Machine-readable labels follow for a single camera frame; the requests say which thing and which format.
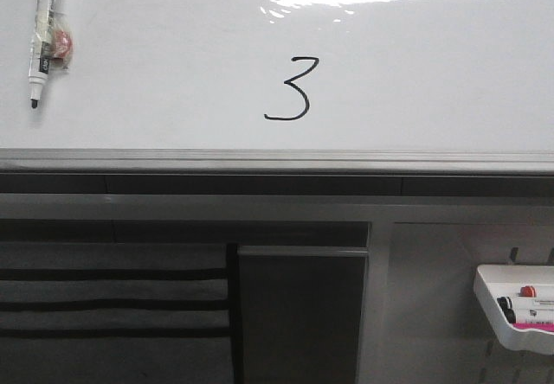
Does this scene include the white plastic marker tray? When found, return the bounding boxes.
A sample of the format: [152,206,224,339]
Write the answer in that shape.
[473,265,553,355]

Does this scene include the lower black capped marker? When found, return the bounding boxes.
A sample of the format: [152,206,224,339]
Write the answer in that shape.
[503,309,553,324]

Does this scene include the upper black capped marker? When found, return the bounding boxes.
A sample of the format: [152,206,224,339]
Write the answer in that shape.
[497,297,554,310]

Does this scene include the red capped marker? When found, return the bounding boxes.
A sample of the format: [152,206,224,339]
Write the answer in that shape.
[519,285,554,300]

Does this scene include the grey slatted shelf unit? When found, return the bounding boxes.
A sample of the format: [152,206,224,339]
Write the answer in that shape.
[1,243,243,383]

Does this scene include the black capped marker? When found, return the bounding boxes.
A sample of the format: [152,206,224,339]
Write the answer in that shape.
[497,297,554,310]
[503,309,553,324]

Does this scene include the white whiteboard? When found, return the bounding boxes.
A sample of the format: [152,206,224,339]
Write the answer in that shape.
[1,0,553,174]

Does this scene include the dark grey cabinet panel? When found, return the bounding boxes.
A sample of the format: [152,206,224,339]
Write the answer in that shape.
[239,246,367,383]

